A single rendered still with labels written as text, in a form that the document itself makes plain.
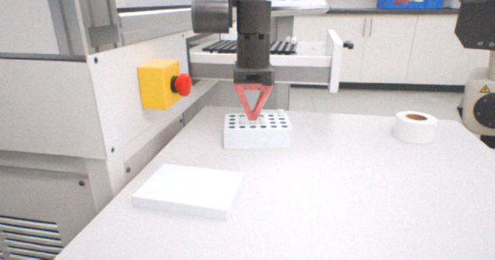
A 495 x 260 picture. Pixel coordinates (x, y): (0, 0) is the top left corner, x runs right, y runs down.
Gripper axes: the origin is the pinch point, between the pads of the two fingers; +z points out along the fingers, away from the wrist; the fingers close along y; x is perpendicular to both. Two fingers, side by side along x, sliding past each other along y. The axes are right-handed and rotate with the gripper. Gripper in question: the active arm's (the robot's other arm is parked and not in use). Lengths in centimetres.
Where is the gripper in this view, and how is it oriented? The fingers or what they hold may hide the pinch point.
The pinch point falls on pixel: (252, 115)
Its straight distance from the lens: 56.7
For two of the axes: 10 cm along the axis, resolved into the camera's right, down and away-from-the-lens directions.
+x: 10.0, 0.0, 0.3
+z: -0.1, 9.3, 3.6
